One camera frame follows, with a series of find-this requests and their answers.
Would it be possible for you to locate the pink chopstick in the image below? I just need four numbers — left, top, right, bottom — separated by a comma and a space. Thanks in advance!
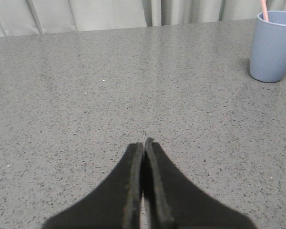
260, 0, 269, 21

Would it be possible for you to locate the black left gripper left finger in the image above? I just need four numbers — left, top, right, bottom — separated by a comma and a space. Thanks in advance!
43, 143, 143, 229

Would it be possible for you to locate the grey-white curtain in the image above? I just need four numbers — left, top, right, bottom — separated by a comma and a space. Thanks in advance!
0, 0, 286, 38

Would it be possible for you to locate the blue plastic cup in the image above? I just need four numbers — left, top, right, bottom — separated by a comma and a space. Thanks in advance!
250, 10, 286, 83

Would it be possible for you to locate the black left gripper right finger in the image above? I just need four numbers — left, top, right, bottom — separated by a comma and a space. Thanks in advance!
143, 137, 255, 229

